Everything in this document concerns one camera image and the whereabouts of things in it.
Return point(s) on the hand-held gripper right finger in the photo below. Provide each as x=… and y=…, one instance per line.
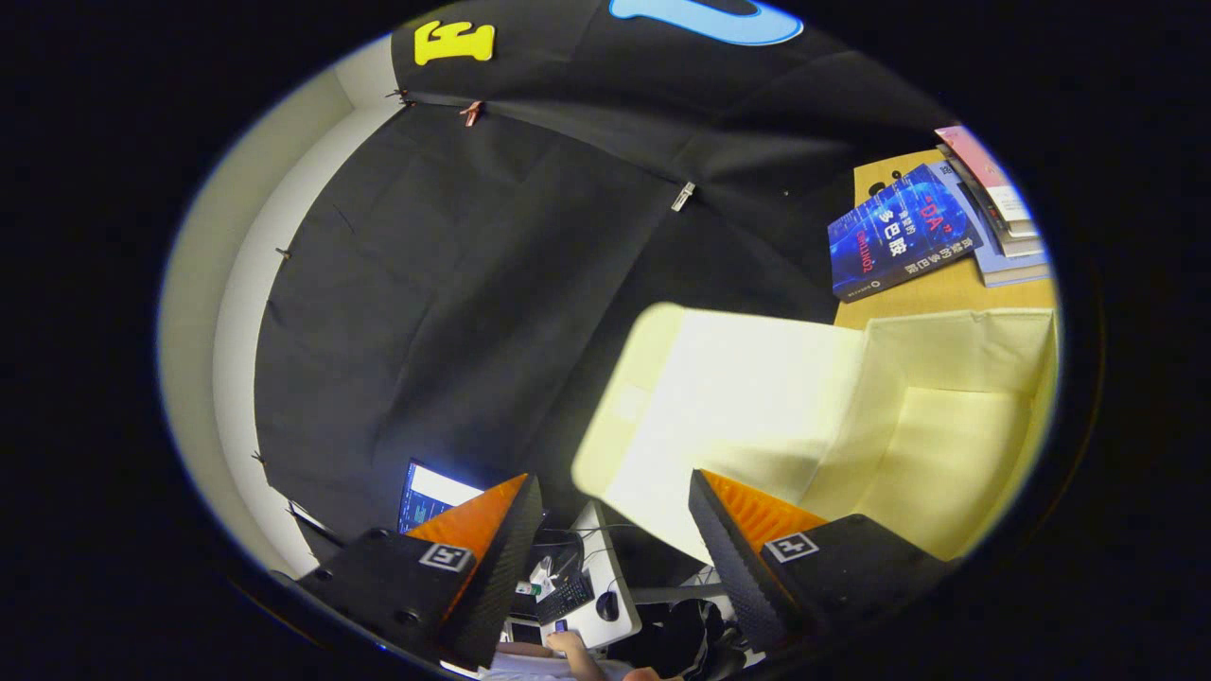
x=733, y=567

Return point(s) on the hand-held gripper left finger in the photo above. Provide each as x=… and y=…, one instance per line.
x=497, y=577

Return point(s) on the green fabric storage box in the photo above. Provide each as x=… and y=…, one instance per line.
x=757, y=397

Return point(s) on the black keyboard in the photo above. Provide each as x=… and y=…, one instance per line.
x=568, y=598

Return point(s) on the white desk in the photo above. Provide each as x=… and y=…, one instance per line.
x=598, y=566

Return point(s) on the black computer mouse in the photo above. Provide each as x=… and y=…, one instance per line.
x=607, y=605

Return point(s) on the black backdrop cloth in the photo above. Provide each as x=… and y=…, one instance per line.
x=473, y=284

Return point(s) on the silver clip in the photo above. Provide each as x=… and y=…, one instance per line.
x=682, y=196

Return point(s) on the pale blue book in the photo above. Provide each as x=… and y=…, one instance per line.
x=1014, y=270

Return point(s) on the grey book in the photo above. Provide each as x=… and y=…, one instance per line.
x=1010, y=242

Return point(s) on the pink clothespin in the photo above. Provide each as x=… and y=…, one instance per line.
x=470, y=113

